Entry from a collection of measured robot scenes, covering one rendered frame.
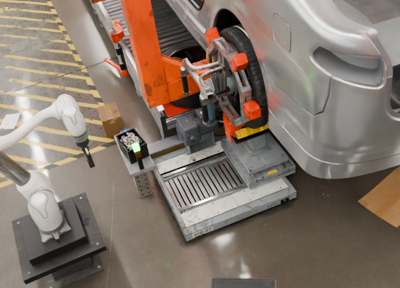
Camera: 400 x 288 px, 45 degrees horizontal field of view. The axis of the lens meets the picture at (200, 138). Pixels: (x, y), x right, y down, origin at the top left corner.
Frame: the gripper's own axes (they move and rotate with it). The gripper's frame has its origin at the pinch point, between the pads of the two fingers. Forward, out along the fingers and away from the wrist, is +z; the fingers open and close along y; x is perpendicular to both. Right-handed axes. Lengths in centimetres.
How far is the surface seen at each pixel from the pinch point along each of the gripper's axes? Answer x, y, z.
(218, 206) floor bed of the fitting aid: 67, 23, 66
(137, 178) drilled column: 28, -22, 54
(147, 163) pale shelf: 33.7, -7.0, 28.6
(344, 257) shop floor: 115, 96, 72
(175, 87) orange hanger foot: 78, -49, 13
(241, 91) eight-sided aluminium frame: 92, 21, -23
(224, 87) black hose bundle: 85, 14, -25
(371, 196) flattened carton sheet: 161, 68, 73
